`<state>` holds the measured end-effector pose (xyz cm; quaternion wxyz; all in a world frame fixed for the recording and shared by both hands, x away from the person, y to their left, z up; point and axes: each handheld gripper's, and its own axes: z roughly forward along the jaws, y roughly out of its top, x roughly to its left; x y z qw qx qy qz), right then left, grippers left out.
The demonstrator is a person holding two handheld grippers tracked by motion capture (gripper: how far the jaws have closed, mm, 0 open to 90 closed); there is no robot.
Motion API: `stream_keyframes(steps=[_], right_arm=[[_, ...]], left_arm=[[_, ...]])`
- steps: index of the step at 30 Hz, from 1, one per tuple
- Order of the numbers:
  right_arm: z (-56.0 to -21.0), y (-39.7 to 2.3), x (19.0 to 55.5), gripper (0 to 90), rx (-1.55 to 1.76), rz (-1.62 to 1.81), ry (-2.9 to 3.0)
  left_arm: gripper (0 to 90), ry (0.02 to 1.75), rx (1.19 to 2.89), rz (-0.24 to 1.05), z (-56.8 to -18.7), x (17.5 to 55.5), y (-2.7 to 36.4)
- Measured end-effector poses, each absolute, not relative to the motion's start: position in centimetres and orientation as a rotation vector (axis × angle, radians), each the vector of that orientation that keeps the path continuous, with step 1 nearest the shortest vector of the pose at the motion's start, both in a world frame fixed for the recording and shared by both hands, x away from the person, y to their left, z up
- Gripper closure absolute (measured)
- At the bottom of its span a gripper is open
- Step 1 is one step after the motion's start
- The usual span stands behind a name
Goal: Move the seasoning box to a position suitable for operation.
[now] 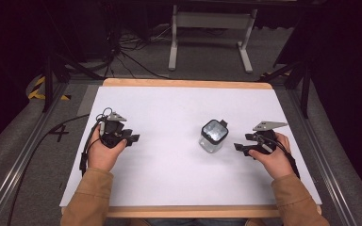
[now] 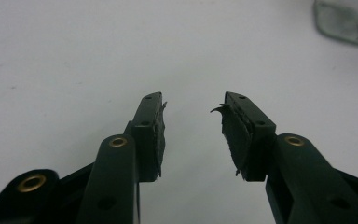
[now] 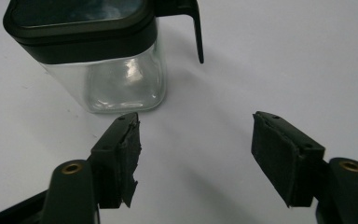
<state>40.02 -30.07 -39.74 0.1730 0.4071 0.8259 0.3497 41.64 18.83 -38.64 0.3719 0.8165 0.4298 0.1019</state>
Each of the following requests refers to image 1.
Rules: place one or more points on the aluminium rail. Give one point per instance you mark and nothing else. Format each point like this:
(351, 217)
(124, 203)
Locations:
(322, 157)
(15, 163)

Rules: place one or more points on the white metal stand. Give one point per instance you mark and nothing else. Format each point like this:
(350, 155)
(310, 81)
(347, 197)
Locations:
(212, 22)

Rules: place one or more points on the person's right hand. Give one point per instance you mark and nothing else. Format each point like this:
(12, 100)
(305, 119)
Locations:
(273, 160)

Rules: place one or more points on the white mat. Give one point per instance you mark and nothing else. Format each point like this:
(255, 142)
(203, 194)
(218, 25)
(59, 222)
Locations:
(188, 157)

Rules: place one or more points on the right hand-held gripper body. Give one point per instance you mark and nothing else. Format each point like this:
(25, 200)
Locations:
(265, 138)

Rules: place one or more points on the person's left hand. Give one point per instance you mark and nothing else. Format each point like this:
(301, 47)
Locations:
(103, 153)

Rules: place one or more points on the yellow black hazard tape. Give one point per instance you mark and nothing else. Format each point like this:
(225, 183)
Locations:
(39, 91)

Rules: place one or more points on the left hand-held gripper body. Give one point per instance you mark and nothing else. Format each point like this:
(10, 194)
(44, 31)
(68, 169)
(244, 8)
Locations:
(111, 129)

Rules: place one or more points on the black tripod stand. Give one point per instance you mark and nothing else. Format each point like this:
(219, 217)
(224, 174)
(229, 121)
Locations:
(52, 69)
(298, 75)

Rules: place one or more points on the clear jar with black lid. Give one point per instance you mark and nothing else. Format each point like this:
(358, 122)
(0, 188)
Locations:
(213, 135)

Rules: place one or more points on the wooden table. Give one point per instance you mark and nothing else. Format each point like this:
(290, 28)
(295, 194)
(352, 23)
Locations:
(185, 83)

